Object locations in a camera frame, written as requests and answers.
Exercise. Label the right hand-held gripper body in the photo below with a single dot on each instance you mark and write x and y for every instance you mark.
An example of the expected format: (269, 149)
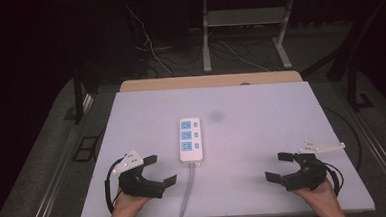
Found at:
(309, 175)

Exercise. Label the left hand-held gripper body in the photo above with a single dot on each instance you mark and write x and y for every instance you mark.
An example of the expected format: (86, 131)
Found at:
(141, 186)

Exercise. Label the person's right hand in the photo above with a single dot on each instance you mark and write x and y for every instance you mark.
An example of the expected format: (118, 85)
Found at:
(319, 198)

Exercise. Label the person's left hand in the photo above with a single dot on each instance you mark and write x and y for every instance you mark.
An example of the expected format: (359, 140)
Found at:
(127, 207)

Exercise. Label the white power strip blue sockets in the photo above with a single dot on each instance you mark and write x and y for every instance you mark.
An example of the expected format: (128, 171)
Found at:
(190, 140)

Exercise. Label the white table board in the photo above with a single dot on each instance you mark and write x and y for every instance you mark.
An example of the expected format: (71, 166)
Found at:
(242, 136)

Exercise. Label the black metal stand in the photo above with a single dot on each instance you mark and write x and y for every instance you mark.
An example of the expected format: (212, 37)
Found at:
(353, 86)
(78, 97)

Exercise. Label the wooden table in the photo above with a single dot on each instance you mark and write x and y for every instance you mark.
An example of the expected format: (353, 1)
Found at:
(209, 81)

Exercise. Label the black floor frame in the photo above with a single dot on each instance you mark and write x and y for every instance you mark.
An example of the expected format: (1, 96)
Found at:
(83, 157)

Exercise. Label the aluminium floor rail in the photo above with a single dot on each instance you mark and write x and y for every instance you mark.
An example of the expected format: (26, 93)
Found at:
(380, 152)
(57, 175)

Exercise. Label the grey metal desk frame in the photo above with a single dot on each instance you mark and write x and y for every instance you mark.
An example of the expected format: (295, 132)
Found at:
(206, 37)

